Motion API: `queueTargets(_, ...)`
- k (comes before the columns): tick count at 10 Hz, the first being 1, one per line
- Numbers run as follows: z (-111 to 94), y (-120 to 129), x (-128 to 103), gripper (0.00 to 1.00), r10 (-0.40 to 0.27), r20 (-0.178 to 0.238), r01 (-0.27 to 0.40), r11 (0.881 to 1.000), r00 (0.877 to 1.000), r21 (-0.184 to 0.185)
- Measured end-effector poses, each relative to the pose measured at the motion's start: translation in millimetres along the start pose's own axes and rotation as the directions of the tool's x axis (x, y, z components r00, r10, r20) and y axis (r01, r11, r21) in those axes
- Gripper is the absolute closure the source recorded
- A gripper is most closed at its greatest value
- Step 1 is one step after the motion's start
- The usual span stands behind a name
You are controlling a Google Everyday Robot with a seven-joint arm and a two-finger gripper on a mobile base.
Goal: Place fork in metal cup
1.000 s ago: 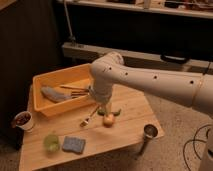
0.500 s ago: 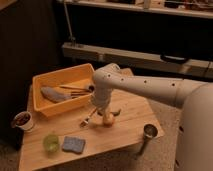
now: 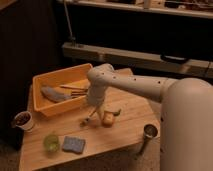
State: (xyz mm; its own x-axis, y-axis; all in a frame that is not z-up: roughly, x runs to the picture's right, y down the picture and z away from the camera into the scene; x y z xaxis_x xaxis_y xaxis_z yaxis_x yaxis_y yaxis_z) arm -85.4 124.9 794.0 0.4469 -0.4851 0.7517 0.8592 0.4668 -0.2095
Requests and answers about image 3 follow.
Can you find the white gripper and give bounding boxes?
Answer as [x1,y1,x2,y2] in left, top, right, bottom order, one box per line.
[86,85,106,121]

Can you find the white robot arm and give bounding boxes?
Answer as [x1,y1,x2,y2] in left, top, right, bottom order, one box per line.
[87,64,213,171]

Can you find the green plastic cup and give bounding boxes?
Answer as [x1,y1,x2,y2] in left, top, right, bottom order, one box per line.
[43,134,60,153]

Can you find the silver metal cup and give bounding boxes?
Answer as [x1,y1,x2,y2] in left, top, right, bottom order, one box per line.
[144,124,158,139]

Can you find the white cup with dark contents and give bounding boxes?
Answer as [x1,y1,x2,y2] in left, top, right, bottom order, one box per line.
[12,111,35,131]

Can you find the orange toy fruit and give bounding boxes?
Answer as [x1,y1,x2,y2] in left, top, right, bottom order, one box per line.
[102,113,115,127]

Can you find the green toy vegetable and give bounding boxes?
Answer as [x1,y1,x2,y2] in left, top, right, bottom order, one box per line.
[105,109,121,116]

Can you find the wooden utensil in bin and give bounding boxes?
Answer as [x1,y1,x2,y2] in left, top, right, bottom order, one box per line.
[59,85,88,91]

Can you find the wooden table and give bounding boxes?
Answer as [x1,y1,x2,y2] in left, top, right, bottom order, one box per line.
[18,67,162,171]

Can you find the blue grey sponge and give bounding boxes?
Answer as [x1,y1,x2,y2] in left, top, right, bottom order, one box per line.
[62,136,86,154]

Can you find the yellow plastic bin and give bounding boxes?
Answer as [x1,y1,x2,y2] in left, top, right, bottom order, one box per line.
[32,63,92,117]

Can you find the grey cloth in bin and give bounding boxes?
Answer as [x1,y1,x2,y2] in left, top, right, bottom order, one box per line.
[41,86,71,103]

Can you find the grey metal shelf rail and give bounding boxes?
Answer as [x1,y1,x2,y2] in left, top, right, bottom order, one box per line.
[62,42,213,79]

